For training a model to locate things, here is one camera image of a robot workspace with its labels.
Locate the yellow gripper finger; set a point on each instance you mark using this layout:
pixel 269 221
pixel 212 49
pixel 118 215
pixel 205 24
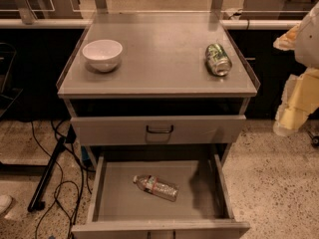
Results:
pixel 300 99
pixel 286 42

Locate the clear plastic water bottle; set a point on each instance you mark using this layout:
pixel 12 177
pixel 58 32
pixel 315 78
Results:
pixel 156 186

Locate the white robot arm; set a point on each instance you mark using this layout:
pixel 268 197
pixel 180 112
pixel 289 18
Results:
pixel 306 50

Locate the closed top drawer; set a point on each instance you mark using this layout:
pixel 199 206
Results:
pixel 132 130

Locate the grey metal drawer cabinet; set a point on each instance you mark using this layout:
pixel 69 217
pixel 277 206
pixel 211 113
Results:
pixel 162 73

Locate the open middle drawer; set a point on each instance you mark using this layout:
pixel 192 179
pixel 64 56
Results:
pixel 160 199

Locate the green soda can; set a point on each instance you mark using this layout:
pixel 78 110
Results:
pixel 217 60

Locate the white ceramic bowl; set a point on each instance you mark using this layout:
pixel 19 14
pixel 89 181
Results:
pixel 103 55

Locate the black metal stand leg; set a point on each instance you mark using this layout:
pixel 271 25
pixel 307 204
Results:
pixel 36 202

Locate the white shoe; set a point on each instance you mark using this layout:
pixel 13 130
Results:
pixel 5 202

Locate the white counter rail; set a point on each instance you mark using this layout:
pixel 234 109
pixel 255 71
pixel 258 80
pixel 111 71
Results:
pixel 83 23

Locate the black drawer handle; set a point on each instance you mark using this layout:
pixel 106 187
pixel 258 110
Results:
pixel 160 130

